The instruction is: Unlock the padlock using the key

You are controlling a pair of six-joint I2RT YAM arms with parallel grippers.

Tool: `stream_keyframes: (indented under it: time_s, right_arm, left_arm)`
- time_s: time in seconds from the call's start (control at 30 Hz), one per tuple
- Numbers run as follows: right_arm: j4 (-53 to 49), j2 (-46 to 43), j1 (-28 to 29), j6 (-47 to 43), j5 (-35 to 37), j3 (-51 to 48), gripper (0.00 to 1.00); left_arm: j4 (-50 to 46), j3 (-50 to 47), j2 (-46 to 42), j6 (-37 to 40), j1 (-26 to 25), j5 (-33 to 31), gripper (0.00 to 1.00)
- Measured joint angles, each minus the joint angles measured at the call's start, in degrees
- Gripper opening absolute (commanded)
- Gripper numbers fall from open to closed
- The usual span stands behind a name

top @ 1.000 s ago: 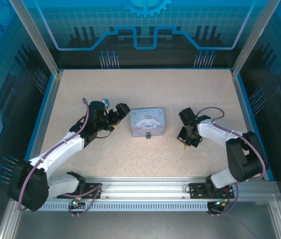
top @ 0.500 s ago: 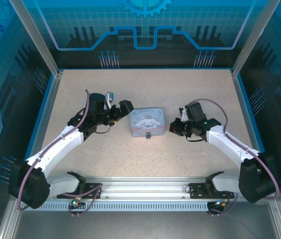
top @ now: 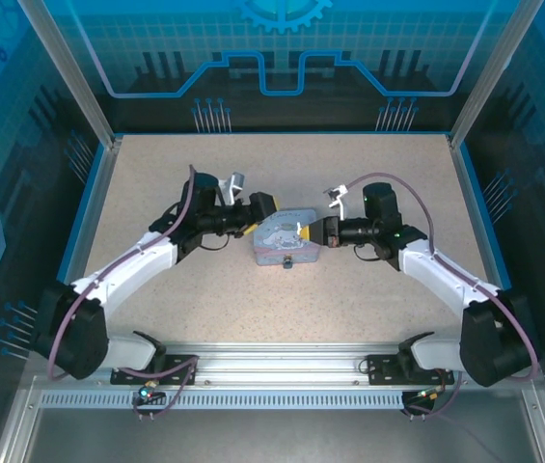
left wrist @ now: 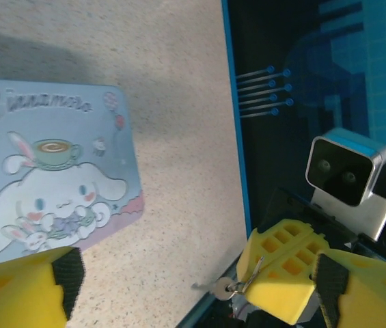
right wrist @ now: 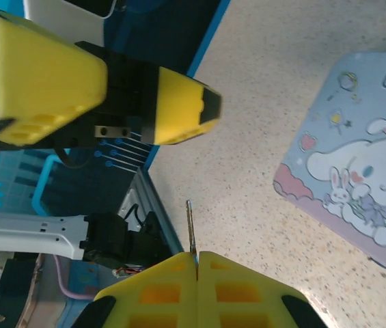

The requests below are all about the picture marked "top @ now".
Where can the light blue cartoon tin box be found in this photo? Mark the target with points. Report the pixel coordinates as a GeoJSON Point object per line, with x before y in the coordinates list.
{"type": "Point", "coordinates": [277, 241]}

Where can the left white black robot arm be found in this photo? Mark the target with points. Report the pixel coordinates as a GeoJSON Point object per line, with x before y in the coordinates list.
{"type": "Point", "coordinates": [122, 352]}

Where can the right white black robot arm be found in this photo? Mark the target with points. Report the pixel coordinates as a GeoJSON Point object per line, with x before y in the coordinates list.
{"type": "Point", "coordinates": [426, 349]}

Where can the blue edge strip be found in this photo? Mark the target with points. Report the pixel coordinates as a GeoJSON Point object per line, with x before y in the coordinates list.
{"type": "Point", "coordinates": [71, 241]}
{"type": "Point", "coordinates": [495, 241]}

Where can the aluminium mounting rail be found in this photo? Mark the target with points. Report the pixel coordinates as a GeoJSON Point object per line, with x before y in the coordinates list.
{"type": "Point", "coordinates": [277, 362]}

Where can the aluminium side rail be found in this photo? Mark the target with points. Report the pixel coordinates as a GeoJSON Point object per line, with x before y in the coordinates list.
{"type": "Point", "coordinates": [84, 241]}
{"type": "Point", "coordinates": [482, 241]}

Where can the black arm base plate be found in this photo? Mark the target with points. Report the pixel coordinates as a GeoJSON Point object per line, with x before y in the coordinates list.
{"type": "Point", "coordinates": [129, 378]}
{"type": "Point", "coordinates": [380, 371]}

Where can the aluminium frame post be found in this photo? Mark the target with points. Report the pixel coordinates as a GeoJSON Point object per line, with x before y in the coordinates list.
{"type": "Point", "coordinates": [492, 72]}
{"type": "Point", "coordinates": [73, 72]}

